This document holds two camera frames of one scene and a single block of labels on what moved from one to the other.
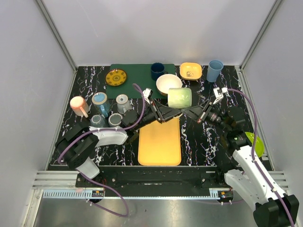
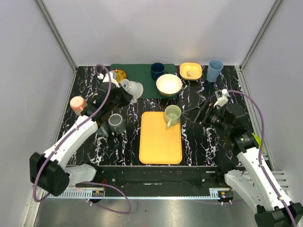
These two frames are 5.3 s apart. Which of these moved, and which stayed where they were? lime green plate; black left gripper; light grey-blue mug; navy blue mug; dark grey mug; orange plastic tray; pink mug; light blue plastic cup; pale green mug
Moved: pale green mug; light grey-blue mug; black left gripper
Stayed: navy blue mug; orange plastic tray; dark grey mug; pink mug; light blue plastic cup; lime green plate
